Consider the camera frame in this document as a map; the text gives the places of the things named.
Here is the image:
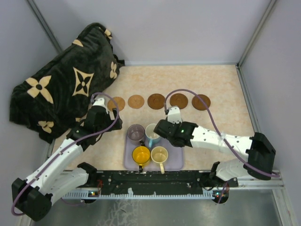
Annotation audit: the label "purple glass mug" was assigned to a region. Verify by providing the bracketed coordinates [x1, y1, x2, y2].
[127, 124, 145, 146]

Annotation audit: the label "purple cable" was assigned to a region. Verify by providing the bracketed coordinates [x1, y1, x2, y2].
[11, 92, 120, 216]
[163, 89, 280, 204]

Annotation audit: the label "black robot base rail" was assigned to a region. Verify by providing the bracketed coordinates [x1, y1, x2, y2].
[70, 169, 238, 196]

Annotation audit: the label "white light blue mug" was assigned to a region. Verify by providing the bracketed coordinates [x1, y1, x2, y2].
[145, 123, 161, 148]

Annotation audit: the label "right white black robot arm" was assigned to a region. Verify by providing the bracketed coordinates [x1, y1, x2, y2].
[154, 120, 280, 186]

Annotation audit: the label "woven rattan coaster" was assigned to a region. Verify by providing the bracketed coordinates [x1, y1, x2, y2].
[107, 97, 126, 111]
[127, 95, 144, 109]

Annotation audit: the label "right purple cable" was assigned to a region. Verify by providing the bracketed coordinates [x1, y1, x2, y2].
[163, 89, 280, 204]

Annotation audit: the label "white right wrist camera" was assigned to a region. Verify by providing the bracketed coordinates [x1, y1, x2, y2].
[167, 106, 182, 124]

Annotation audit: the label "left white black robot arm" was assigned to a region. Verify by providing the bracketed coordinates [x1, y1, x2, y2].
[11, 102, 122, 221]

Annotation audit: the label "black floral plush blanket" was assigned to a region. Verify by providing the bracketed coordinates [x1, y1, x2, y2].
[9, 23, 125, 142]

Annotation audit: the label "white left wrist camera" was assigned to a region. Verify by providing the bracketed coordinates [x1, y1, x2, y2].
[92, 97, 107, 108]

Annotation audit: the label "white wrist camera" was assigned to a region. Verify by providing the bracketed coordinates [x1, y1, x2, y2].
[167, 106, 182, 124]
[92, 97, 107, 108]

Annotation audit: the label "dark wooden coaster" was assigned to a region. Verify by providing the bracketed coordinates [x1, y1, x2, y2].
[147, 93, 165, 110]
[192, 94, 211, 111]
[170, 93, 188, 109]

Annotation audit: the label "white perforated cable duct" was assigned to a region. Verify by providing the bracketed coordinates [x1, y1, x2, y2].
[63, 189, 221, 200]

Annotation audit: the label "cream ceramic mug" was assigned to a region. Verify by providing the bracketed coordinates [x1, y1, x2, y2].
[150, 146, 168, 174]

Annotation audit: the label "yellow glass mug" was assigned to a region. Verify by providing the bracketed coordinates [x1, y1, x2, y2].
[132, 146, 151, 173]

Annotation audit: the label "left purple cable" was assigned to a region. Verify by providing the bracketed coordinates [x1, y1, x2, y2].
[11, 92, 120, 216]

